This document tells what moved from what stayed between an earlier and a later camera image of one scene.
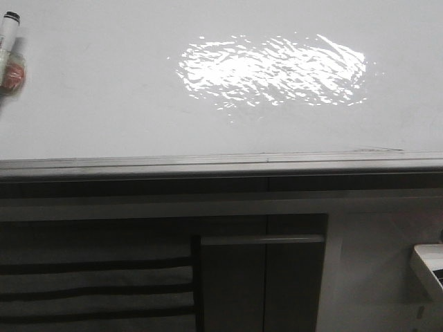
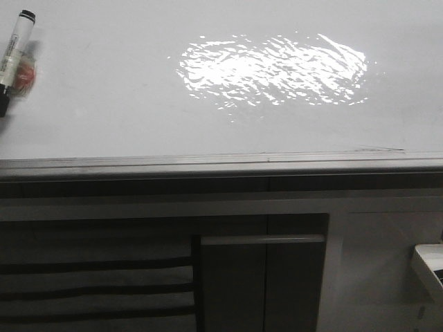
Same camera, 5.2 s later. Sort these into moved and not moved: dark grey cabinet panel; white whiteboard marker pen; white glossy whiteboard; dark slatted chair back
Moved: white whiteboard marker pen
Not moved: dark slatted chair back; dark grey cabinet panel; white glossy whiteboard
